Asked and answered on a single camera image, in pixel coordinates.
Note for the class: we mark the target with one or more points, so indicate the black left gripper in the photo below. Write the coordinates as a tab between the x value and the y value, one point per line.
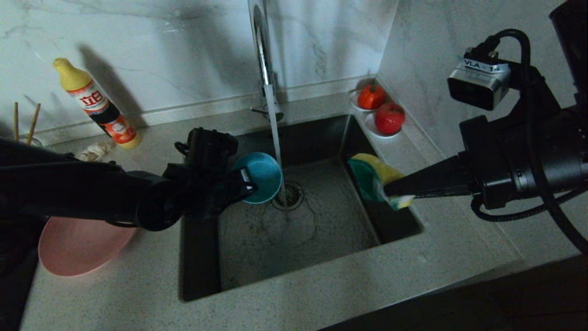
206	188

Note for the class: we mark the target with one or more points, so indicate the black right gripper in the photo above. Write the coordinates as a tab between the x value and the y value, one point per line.
505	156

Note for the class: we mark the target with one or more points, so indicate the teal plastic bowl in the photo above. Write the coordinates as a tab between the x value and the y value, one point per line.
264	177

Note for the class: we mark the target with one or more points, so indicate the yellow green sponge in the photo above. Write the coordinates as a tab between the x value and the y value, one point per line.
374	177

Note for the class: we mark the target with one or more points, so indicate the orange dish soap bottle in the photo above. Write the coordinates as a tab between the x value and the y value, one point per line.
98	108

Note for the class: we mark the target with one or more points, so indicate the pink plastic plate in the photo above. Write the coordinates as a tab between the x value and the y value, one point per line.
78	248

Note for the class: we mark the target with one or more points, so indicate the wooden chopstick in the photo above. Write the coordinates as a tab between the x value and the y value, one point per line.
16	122
33	124

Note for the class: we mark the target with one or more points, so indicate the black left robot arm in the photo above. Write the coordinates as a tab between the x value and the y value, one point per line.
69	188

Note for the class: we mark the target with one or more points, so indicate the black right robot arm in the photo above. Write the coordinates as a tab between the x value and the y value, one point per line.
572	46

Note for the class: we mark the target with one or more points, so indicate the stainless steel sink basin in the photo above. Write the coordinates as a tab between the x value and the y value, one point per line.
321	239

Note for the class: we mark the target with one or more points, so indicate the chrome sink faucet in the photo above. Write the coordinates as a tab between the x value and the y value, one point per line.
262	55

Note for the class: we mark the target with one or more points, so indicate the red toy apple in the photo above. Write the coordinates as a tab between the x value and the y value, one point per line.
389	118

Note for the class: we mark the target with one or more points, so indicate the round metal drain strainer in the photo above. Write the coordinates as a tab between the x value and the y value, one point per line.
296	195

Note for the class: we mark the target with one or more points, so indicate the small white round dish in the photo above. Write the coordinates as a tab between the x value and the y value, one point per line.
370	130
353	105

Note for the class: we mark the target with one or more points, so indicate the orange-red toy tomato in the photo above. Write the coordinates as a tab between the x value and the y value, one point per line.
370	97

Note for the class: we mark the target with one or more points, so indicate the crumpled white paper tissue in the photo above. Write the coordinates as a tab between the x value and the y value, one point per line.
94	151

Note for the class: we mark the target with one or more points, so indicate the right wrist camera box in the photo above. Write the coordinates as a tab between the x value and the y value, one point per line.
477	85

